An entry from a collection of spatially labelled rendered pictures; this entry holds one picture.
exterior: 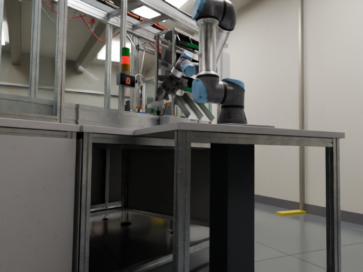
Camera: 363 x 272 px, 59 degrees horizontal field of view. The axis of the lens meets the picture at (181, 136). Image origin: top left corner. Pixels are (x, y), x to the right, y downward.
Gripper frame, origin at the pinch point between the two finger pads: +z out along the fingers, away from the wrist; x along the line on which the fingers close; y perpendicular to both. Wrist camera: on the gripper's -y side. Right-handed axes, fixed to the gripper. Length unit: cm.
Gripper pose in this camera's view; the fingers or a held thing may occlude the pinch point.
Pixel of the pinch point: (158, 99)
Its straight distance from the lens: 212.4
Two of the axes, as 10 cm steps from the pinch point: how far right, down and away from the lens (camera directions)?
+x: 6.2, 0.5, 7.8
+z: -5.2, 7.7, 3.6
